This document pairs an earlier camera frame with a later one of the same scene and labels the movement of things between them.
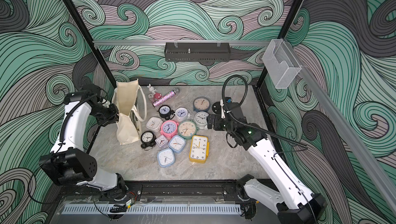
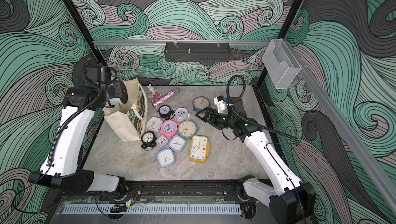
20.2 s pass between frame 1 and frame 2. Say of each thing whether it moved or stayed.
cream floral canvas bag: stayed
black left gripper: moved
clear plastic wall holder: stayed
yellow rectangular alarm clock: stayed
